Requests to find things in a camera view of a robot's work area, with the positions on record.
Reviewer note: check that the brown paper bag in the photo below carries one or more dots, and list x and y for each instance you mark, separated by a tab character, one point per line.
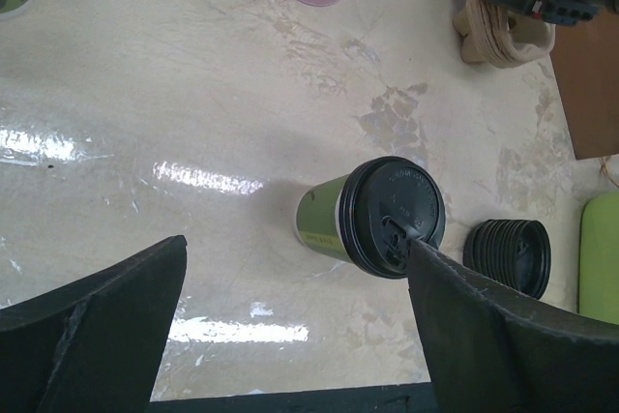
585	64

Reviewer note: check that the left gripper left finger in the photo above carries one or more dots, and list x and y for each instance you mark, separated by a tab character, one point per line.
95	344

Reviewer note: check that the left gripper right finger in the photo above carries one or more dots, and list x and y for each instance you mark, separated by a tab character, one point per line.
489	348

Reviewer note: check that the green plastic basket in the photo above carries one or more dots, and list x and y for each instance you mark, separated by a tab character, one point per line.
598	259

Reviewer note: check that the green paper coffee cup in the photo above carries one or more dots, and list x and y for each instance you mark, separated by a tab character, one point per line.
317	219

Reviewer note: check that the black plastic cup lid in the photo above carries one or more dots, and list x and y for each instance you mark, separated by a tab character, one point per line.
387	204

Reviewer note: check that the stack of black lids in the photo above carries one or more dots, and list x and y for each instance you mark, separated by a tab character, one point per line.
516	253

